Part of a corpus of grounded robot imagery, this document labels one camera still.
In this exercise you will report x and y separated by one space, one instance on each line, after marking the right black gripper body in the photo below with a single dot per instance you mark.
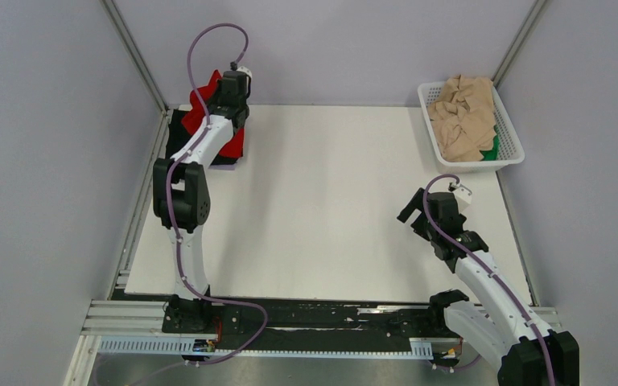
424 229

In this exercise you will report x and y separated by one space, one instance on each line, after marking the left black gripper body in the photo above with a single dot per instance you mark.
215 100

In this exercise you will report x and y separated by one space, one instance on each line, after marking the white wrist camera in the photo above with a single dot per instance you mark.
245 70
463 195

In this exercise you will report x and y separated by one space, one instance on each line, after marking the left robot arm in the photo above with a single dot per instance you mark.
212 132

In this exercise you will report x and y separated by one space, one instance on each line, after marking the aluminium frame rail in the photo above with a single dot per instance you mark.
134 326

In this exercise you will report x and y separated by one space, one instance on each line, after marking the green t shirt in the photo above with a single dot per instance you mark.
492 154

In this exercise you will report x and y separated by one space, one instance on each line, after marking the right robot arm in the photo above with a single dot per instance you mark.
495 303

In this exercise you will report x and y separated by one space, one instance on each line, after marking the folded black t shirt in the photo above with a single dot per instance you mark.
178 136

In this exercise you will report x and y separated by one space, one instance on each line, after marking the white plastic basket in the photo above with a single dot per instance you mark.
510 151

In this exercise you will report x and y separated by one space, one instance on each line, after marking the frame post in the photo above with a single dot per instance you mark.
129 43
526 28

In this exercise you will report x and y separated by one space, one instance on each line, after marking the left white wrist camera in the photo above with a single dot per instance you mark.
245 70

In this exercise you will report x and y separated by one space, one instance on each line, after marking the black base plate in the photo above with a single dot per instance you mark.
326 326

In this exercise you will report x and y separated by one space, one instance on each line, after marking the right frame post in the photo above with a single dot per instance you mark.
526 28

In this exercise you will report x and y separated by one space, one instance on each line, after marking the beige t shirt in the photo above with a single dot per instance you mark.
462 118

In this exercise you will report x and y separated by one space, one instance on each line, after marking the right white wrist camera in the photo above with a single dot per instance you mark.
463 195

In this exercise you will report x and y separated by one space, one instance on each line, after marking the left frame post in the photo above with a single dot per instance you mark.
129 43

